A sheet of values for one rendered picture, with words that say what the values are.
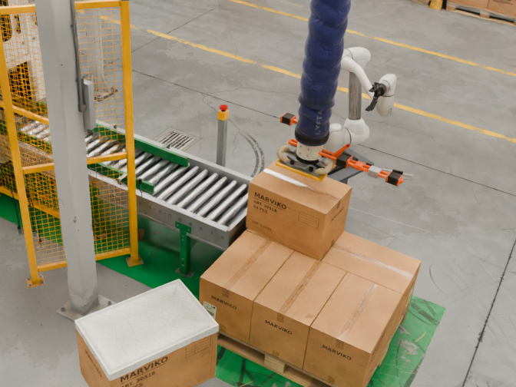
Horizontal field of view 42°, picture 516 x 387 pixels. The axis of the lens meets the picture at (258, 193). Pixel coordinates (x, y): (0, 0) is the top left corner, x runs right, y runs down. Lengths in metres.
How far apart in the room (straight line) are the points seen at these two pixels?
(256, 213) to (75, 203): 1.25
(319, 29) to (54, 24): 1.47
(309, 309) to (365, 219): 1.91
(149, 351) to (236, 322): 1.26
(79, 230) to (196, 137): 2.73
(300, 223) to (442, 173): 2.66
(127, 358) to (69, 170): 1.35
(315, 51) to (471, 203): 3.00
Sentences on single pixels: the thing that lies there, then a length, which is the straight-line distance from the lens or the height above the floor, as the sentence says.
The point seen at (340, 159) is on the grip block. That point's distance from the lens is 4.36.
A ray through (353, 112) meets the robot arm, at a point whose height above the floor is 1.13.
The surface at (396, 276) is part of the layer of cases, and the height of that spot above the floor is 0.54.
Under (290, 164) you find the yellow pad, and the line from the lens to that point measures 4.48.
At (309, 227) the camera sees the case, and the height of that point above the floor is 0.78.
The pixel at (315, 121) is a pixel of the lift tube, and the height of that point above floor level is 1.50.
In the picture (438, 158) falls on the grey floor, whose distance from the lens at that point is 7.16.
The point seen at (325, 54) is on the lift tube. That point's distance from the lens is 4.06.
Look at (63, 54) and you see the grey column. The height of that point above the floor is 1.99.
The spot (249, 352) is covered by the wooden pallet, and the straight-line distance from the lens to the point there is 4.70.
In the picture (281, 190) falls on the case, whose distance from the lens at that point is 4.57.
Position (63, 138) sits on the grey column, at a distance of 4.08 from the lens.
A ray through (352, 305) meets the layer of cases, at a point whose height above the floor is 0.54.
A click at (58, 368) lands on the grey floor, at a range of 4.70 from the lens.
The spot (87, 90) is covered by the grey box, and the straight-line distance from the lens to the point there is 4.01.
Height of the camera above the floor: 3.55
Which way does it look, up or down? 35 degrees down
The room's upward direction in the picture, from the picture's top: 5 degrees clockwise
